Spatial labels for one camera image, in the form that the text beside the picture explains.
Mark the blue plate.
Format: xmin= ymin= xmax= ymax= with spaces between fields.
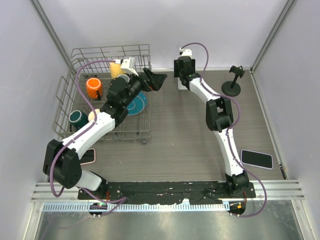
xmin=127 ymin=92 xmax=148 ymax=116

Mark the grey wire dish rack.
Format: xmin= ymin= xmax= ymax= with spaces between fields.
xmin=53 ymin=44 xmax=151 ymax=144

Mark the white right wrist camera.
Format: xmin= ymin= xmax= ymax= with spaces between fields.
xmin=179 ymin=47 xmax=192 ymax=58

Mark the white phone stand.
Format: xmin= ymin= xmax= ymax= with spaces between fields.
xmin=177 ymin=77 xmax=189 ymax=91

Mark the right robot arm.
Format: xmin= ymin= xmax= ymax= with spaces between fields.
xmin=174 ymin=56 xmax=250 ymax=198

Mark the yellow mug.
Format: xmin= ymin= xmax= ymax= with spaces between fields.
xmin=109 ymin=62 xmax=124 ymax=79

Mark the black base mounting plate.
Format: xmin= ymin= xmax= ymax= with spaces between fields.
xmin=94 ymin=181 xmax=256 ymax=205

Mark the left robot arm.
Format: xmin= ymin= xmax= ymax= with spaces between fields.
xmin=43 ymin=68 xmax=167 ymax=200

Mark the orange mug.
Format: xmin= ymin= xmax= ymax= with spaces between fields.
xmin=85 ymin=77 xmax=103 ymax=101

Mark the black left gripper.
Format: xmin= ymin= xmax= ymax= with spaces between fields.
xmin=122 ymin=68 xmax=166 ymax=108

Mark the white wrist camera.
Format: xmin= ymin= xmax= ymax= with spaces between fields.
xmin=112 ymin=56 xmax=138 ymax=76
xmin=179 ymin=47 xmax=192 ymax=58

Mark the purple-cased phone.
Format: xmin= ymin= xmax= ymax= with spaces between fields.
xmin=240 ymin=149 xmax=274 ymax=170

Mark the cream ribbed cup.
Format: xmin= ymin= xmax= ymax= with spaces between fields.
xmin=88 ymin=108 xmax=100 ymax=122

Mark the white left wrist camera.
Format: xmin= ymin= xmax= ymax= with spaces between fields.
xmin=112 ymin=56 xmax=138 ymax=76

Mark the dark grey mug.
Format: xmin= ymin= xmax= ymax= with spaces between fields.
xmin=117 ymin=74 xmax=130 ymax=83

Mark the dark teal mug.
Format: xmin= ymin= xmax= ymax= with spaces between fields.
xmin=68 ymin=110 xmax=89 ymax=133

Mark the pink-cased phone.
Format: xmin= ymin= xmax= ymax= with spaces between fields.
xmin=79 ymin=148 xmax=96 ymax=165

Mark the black round-base phone holder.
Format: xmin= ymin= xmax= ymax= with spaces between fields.
xmin=221 ymin=65 xmax=245 ymax=97

